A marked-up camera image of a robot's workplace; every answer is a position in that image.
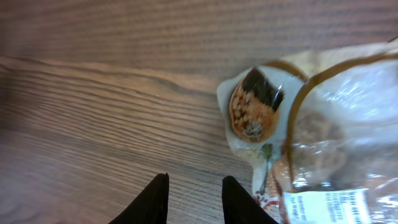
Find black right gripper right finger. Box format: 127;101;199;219
221;175;277;224

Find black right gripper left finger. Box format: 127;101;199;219
109;174;169;224

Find brown white snack pouch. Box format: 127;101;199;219
217;40;397;223

